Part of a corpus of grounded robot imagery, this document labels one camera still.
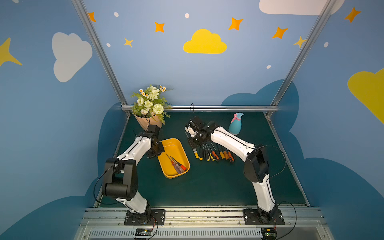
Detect yellow plastic storage box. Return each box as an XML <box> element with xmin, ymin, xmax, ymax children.
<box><xmin>158</xmin><ymin>138</ymin><xmax>190</xmax><ymax>179</ymax></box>

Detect large black handle screwdriver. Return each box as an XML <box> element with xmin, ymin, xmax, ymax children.
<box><xmin>203</xmin><ymin>144</ymin><xmax>210</xmax><ymax>162</ymax></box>

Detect small yellow handle screwdriver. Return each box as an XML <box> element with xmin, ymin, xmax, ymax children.
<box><xmin>193</xmin><ymin>148</ymin><xmax>200</xmax><ymax>159</ymax></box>

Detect black ribbed handle screwdriver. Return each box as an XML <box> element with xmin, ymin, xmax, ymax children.
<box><xmin>199</xmin><ymin>146</ymin><xmax>204</xmax><ymax>161</ymax></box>

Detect black yellow handle screwdriver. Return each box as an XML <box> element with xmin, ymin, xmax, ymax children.
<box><xmin>207</xmin><ymin>144</ymin><xmax>215</xmax><ymax>161</ymax></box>

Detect clear handle tester screwdriver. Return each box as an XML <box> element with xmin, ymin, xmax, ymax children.
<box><xmin>166</xmin><ymin>154</ymin><xmax>182</xmax><ymax>174</ymax></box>

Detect orange black handle screwdriver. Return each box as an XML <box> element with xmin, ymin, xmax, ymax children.
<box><xmin>210</xmin><ymin>142</ymin><xmax>220</xmax><ymax>161</ymax></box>

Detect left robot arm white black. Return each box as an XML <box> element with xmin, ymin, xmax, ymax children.
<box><xmin>102</xmin><ymin>125</ymin><xmax>165</xmax><ymax>222</ymax></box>

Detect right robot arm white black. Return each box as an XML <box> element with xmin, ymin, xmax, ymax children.
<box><xmin>185</xmin><ymin>116</ymin><xmax>278</xmax><ymax>222</ymax></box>

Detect terracotta flower pot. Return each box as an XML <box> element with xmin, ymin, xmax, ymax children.
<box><xmin>134</xmin><ymin>115</ymin><xmax>163</xmax><ymax>131</ymax></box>

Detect teal spray bottle pink trigger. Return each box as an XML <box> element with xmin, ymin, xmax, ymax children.
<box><xmin>229</xmin><ymin>113</ymin><xmax>244</xmax><ymax>135</ymax></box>

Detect artificial white green flowers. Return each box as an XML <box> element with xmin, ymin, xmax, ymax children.
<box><xmin>131</xmin><ymin>85</ymin><xmax>170</xmax><ymax>125</ymax></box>

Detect left controller board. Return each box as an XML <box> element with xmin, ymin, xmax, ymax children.
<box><xmin>135</xmin><ymin>229</ymin><xmax>155</xmax><ymax>238</ymax></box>

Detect controller board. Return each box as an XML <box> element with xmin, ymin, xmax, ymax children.
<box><xmin>261</xmin><ymin>228</ymin><xmax>277</xmax><ymax>240</ymax></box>
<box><xmin>135</xmin><ymin>229</ymin><xmax>155</xmax><ymax>238</ymax></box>

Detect right controller board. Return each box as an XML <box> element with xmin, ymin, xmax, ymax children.
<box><xmin>261</xmin><ymin>228</ymin><xmax>277</xmax><ymax>240</ymax></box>

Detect aluminium back frame bar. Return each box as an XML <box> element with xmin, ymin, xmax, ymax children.
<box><xmin>121</xmin><ymin>104</ymin><xmax>279</xmax><ymax>112</ymax></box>

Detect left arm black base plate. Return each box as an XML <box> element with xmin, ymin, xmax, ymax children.
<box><xmin>124</xmin><ymin>209</ymin><xmax>166</xmax><ymax>226</ymax></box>

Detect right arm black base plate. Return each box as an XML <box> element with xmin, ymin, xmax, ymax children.
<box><xmin>243</xmin><ymin>208</ymin><xmax>285</xmax><ymax>226</ymax></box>

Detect aluminium front rail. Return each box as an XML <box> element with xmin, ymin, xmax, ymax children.
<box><xmin>74</xmin><ymin>204</ymin><xmax>334</xmax><ymax>240</ymax></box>

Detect left aluminium frame post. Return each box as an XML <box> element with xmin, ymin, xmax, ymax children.
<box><xmin>72</xmin><ymin>0</ymin><xmax>127</xmax><ymax>105</ymax></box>

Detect aluminium frame post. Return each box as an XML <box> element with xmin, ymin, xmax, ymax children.
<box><xmin>72</xmin><ymin>0</ymin><xmax>127</xmax><ymax>105</ymax></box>
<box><xmin>270</xmin><ymin>0</ymin><xmax>337</xmax><ymax>108</ymax></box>

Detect right aluminium frame post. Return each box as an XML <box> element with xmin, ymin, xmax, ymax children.
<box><xmin>270</xmin><ymin>0</ymin><xmax>337</xmax><ymax>108</ymax></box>

